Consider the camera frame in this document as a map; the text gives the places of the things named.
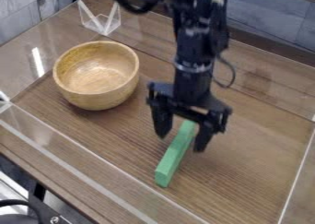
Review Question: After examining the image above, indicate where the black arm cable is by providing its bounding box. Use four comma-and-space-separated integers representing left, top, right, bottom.
213, 53, 238, 89

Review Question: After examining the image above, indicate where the clear acrylic corner bracket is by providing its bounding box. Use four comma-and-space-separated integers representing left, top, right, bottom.
78, 0, 121, 36

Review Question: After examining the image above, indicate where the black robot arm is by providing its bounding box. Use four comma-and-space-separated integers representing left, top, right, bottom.
115, 0, 233, 152

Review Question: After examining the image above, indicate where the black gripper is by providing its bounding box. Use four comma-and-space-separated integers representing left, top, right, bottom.
147, 61, 233, 152

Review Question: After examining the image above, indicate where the clear acrylic front wall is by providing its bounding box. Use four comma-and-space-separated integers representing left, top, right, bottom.
0, 101, 209, 224

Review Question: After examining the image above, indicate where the wooden bowl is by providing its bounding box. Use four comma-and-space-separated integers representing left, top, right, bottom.
54, 41, 139, 111

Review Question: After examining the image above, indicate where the green rectangular block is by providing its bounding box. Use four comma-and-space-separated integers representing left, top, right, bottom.
155, 121, 197, 187

